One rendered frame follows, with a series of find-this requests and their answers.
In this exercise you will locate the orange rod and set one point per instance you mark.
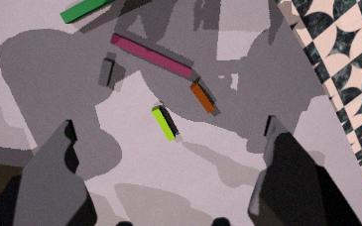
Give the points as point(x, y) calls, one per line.
point(201, 96)

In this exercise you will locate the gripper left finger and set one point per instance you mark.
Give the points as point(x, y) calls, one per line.
point(47, 192)

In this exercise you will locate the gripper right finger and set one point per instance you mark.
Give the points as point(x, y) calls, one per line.
point(294, 190)

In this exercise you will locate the grey rod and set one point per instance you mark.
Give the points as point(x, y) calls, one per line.
point(105, 72)

